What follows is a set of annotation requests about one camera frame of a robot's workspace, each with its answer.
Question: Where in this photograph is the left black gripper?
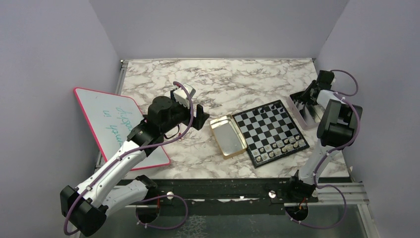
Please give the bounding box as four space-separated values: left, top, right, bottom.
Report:
161 90 210 134

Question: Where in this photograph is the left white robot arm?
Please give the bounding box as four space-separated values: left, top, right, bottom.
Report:
59 96 210 237

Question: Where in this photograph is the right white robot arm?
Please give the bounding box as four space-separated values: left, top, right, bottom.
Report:
285 69 363 202

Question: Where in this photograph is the white box of black pieces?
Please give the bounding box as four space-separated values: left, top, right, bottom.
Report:
286 91 324 130

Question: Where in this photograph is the gold metal tin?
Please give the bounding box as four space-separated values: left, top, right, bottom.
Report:
210 115 248 160

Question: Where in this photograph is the black white chessboard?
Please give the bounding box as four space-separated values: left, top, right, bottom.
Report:
233 100 310 168

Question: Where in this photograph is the red framed whiteboard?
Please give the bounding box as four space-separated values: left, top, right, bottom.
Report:
73 87 171 172

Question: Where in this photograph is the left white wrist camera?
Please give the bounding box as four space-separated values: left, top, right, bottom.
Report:
173 84 196 109

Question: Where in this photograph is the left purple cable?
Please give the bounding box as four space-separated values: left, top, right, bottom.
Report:
63 81 195 236

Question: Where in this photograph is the black table front rail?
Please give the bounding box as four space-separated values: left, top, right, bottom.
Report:
92 177 352 218

